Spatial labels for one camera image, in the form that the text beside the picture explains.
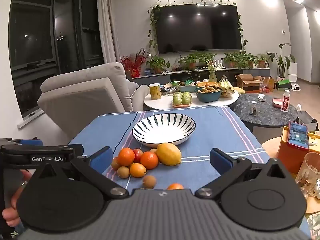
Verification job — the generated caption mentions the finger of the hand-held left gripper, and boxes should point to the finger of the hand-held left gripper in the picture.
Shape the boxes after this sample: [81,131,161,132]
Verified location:
[0,137,45,147]
[56,144,85,161]

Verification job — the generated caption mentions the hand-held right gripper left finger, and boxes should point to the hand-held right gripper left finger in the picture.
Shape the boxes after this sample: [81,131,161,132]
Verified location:
[34,146,129,201]

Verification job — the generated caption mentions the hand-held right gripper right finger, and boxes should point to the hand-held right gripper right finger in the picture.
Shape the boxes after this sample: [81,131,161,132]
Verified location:
[195,148,290,199]

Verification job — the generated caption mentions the small red apple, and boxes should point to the small red apple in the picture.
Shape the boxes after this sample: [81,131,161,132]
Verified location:
[132,148,143,164]

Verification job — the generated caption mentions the yellow lemon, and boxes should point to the yellow lemon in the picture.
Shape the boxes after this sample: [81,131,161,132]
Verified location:
[156,142,182,166]

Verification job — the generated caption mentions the striped ceramic bowl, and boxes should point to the striped ceramic bowl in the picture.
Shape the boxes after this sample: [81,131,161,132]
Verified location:
[132,113,197,148]

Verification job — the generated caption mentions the person's left hand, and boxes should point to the person's left hand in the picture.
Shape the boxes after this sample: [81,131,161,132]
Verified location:
[2,169,32,228]

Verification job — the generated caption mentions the blue striped tablecloth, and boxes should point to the blue striped tablecloth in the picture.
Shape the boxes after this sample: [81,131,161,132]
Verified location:
[68,105,312,240]

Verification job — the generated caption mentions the round wooden stool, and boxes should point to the round wooden stool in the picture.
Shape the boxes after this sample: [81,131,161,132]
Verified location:
[261,137,283,159]

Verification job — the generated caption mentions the grey armchair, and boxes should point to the grey armchair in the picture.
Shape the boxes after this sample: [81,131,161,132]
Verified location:
[37,62,150,140]

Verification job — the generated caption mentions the teal bowl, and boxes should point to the teal bowl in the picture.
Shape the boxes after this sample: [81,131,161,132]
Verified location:
[194,86,222,103]

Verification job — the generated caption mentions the dark marble round table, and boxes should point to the dark marble round table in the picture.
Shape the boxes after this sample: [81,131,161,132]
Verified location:
[234,93,299,133]

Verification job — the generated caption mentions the orange box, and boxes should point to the orange box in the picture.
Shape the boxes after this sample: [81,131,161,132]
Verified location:
[277,126,320,175]

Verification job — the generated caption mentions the pile of longans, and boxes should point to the pile of longans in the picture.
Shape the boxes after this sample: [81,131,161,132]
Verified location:
[197,85,220,93]

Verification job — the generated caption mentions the bunch of bananas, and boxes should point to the bunch of bananas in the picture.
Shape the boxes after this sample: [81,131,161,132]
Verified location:
[217,75,237,97]

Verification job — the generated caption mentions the grey cushion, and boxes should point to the grey cushion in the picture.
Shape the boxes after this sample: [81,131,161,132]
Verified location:
[126,79,139,98]

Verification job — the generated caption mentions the orange basket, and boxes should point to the orange basket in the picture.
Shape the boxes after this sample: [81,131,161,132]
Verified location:
[196,81,218,88]

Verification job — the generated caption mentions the teal basket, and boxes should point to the teal basket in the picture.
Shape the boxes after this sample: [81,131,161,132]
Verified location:
[179,82,198,92]

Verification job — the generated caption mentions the white round table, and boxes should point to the white round table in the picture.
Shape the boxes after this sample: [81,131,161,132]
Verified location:
[144,90,239,110]

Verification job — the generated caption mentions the smartphone in red case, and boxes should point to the smartphone in red case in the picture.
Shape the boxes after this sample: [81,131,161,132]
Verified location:
[287,121,310,151]

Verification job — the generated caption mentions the yellow can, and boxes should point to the yellow can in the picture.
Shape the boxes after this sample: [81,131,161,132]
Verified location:
[149,83,161,100]

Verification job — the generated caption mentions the open cardboard box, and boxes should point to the open cardboard box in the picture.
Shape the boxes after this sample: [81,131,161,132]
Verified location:
[234,74,263,92]

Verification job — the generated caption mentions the spider plant in glass vase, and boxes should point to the spider plant in glass vase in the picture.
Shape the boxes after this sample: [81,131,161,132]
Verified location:
[202,60,223,82]

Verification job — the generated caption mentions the white bottle with red label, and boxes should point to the white bottle with red label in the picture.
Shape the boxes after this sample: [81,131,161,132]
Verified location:
[280,93,291,112]

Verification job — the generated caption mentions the tray of wrapped snacks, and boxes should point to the tray of wrapped snacks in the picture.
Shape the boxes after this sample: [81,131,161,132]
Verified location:
[160,85,180,96]

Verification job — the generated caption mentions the clear glass cup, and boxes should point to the clear glass cup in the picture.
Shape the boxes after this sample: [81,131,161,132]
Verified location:
[295,152,320,198]

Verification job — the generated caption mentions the yellow carton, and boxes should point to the yellow carton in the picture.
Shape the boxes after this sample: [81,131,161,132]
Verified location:
[260,76,275,92]

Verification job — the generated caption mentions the white paper bag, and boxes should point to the white paper bag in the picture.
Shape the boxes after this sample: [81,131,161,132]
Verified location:
[296,104,319,132]

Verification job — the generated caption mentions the grey television cabinet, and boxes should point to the grey television cabinet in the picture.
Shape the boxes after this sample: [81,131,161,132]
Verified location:
[132,67,271,87]

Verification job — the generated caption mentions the dark window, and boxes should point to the dark window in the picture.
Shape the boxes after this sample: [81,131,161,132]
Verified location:
[9,0,105,119]

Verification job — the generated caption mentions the green box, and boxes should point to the green box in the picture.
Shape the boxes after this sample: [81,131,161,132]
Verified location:
[276,79,292,89]

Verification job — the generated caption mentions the potted green plant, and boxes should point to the potted green plant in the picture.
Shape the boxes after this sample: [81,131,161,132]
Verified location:
[200,52,217,67]
[222,52,240,68]
[257,52,269,69]
[239,52,258,69]
[178,54,200,71]
[146,55,170,75]

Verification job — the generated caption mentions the red berry branches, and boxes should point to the red berry branches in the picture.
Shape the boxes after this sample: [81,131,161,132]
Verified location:
[119,47,148,72]

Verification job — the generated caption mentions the white air purifier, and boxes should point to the white air purifier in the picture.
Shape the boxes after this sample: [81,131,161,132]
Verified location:
[287,62,298,82]

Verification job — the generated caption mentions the tall leafy plant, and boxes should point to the tall leafy plant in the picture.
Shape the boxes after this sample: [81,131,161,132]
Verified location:
[267,43,296,78]

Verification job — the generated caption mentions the white curtain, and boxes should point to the white curtain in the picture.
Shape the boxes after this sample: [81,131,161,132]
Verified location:
[96,0,120,64]

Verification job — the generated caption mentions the ivy vine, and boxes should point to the ivy vine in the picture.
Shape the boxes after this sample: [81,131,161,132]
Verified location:
[147,0,248,55]

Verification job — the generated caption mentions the wall television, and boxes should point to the wall television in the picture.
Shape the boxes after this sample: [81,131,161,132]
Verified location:
[153,4,242,54]

